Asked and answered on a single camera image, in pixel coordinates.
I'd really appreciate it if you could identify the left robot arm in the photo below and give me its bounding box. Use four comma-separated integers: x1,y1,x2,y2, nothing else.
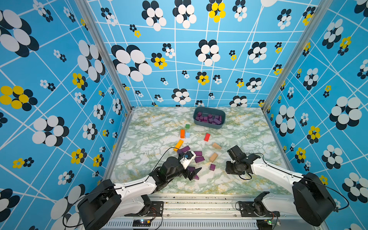
77,157,202,230

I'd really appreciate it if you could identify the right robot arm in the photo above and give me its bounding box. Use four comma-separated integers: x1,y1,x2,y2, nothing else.
225,158,337,227

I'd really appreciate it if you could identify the teal storage bin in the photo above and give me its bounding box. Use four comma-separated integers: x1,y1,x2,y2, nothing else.
193,107,226,129

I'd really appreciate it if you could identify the purple cube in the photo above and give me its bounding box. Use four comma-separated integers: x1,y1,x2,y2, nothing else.
209,164,216,171

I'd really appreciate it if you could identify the yellow brick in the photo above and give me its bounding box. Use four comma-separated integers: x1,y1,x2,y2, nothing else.
173,140,184,151

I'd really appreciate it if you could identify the natural wood brick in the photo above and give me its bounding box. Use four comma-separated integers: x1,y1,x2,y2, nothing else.
209,153,218,163

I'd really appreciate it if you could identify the natural wood wedge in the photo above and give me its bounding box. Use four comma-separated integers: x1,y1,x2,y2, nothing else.
212,142,222,150

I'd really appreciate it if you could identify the orange brick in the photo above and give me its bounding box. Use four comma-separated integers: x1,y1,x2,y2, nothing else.
180,129,186,139

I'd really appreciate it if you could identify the red brick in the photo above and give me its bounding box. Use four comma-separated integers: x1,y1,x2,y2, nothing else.
204,133,210,142

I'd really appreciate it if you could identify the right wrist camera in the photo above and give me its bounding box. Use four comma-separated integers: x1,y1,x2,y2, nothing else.
227,145,247,163

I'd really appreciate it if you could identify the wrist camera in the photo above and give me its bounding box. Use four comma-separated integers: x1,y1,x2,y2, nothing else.
178,151,196,169
227,145,247,163

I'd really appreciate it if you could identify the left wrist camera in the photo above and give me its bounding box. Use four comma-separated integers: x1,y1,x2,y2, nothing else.
178,151,196,169

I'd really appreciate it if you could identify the aluminium rail frame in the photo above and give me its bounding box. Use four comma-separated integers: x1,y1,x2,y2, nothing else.
93,195,327,230

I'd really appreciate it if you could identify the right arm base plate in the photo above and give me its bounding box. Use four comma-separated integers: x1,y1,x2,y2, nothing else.
235,201,280,218

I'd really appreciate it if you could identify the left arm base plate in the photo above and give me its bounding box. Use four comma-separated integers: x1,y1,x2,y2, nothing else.
125,201,164,217

